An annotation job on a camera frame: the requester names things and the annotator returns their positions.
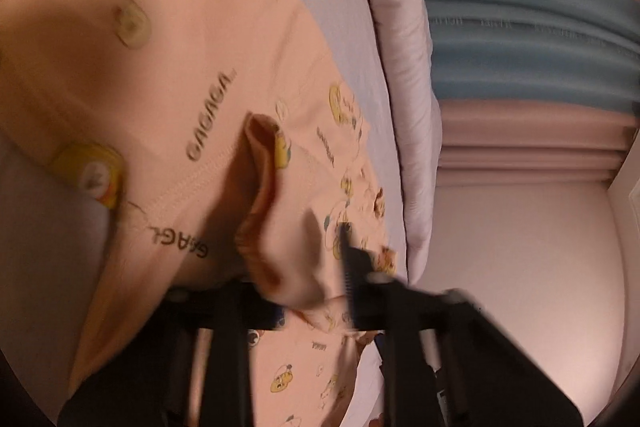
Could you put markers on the peach duck print top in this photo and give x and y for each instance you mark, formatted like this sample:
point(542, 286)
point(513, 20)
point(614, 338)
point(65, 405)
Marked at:
point(165, 72)

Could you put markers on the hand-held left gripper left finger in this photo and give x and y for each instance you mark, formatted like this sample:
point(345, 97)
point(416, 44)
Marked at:
point(227, 307)

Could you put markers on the grey lilac duvet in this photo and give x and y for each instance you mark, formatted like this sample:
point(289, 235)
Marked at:
point(405, 82)

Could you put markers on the teal curtain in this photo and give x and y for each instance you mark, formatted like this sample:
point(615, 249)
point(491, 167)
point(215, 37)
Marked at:
point(525, 57)

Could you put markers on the peach duck print pants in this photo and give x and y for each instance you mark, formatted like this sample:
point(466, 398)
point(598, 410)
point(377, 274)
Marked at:
point(290, 232)

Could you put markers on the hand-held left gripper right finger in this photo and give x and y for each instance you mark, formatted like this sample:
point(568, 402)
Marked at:
point(357, 287)

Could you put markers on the white bed mattress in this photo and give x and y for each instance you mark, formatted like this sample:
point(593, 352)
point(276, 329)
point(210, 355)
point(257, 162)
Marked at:
point(345, 17)

